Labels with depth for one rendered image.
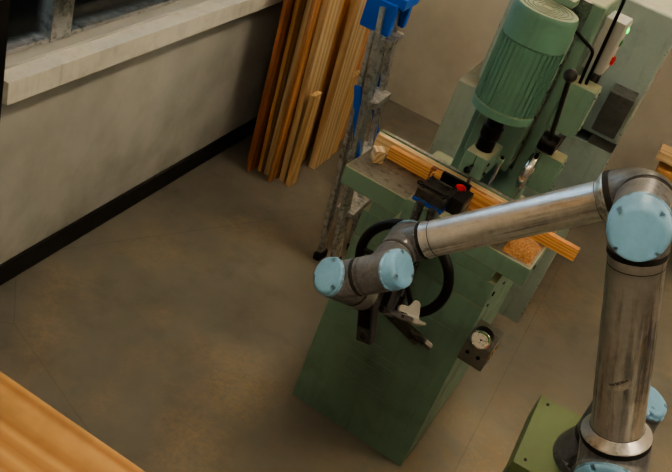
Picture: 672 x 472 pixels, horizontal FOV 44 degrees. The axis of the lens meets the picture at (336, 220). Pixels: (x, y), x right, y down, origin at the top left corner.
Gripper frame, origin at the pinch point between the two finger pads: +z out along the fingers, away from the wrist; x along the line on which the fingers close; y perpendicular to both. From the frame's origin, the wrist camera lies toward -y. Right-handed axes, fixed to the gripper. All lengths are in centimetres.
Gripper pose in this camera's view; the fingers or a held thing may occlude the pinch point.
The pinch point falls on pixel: (401, 318)
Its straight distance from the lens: 222.0
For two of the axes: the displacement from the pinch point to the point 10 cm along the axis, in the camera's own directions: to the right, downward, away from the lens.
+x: -7.6, -2.1, 6.2
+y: 3.5, -9.3, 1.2
